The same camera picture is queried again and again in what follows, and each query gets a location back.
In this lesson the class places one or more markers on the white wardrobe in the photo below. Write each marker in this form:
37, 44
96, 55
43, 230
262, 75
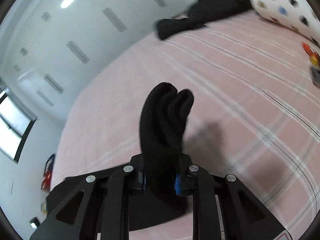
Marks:
52, 49

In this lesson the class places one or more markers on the orange toy on bed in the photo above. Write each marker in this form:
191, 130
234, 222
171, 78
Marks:
313, 55

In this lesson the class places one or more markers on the black clothes pile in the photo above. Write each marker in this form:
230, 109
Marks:
200, 13

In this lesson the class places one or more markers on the black pants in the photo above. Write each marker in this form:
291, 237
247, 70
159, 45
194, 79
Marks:
161, 129

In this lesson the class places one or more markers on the white heart-pattern pillow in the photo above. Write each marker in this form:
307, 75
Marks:
294, 14

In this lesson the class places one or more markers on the black-framed window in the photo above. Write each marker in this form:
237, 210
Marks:
16, 124

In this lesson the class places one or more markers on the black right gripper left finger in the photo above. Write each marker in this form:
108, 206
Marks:
93, 205

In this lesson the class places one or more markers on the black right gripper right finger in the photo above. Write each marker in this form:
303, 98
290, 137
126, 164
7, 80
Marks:
224, 208

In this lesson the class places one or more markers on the pink plaid bed sheet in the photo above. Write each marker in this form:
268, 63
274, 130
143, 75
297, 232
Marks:
255, 114

